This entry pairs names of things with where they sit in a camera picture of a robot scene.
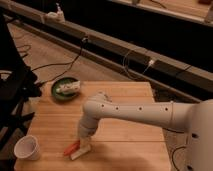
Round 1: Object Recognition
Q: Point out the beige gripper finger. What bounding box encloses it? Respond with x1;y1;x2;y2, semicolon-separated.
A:
80;137;91;148

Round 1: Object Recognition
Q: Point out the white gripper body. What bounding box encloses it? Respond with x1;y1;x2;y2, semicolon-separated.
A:
77;116;99;138

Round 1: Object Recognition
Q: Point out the red pepper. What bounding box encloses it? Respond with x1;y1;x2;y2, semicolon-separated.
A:
63;141;80;156

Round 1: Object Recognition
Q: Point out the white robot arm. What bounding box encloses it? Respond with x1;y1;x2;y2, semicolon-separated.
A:
78;92;213;171

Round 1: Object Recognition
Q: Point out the white sponge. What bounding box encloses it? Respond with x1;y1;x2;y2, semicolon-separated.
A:
70;145;91;160

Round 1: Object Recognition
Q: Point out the white object on plate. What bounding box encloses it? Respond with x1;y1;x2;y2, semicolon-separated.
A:
56;81;80;94

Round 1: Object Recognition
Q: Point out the white paper cup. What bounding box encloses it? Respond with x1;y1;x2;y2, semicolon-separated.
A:
14;135;41;161

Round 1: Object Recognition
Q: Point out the black chair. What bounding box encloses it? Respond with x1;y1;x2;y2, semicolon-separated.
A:
0;13;43;171

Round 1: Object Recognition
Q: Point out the black floor cable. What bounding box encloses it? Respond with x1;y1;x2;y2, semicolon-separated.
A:
31;36;89;84

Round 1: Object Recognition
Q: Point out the white cable with plug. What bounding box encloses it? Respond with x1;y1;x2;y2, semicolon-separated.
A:
121;49;156;80

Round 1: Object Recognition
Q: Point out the white object on rail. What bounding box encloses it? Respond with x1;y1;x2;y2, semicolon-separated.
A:
45;3;65;22

